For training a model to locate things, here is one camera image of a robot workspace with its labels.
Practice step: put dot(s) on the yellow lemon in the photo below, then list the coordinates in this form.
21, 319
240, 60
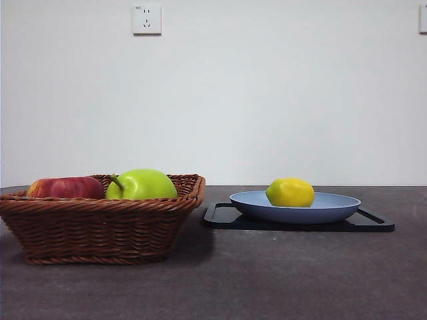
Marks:
290, 193

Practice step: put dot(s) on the blue round plate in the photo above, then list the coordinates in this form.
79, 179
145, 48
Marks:
293, 213

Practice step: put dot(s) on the brown wicker basket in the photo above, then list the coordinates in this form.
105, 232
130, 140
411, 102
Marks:
93, 230

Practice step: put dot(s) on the dark cutting board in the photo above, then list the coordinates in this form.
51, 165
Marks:
227, 223

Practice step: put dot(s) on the green apple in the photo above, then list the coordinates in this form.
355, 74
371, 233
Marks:
146, 185

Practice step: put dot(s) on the red apple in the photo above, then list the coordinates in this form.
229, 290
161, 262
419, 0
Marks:
66, 188

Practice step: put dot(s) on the white wall socket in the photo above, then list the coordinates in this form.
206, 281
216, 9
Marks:
423, 20
147, 20

